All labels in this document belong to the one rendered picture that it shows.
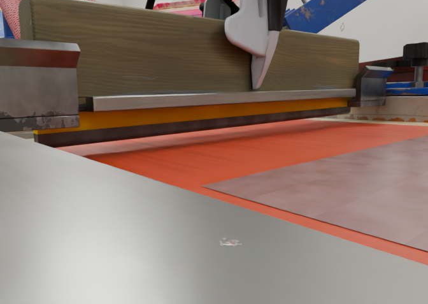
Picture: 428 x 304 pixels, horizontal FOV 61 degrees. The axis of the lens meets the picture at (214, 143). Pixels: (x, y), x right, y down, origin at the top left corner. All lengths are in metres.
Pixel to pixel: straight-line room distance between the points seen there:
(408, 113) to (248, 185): 0.42
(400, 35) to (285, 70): 2.10
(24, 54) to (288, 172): 0.16
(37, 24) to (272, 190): 0.18
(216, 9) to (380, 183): 0.26
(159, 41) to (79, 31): 0.06
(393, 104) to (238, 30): 0.31
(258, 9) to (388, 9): 2.20
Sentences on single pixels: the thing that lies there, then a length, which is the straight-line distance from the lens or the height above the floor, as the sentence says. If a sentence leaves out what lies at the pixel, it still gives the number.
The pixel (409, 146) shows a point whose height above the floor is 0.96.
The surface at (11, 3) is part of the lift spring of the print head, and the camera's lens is 0.91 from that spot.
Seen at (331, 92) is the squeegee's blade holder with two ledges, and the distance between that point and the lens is 0.45.
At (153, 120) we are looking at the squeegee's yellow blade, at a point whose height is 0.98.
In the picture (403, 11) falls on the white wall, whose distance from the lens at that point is 2.50.
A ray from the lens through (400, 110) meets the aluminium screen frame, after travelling 0.57.
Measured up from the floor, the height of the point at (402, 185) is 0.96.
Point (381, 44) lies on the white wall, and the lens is 2.52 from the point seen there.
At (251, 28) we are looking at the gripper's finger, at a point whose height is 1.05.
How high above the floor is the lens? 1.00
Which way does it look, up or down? 8 degrees down
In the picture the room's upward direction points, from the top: 1 degrees counter-clockwise
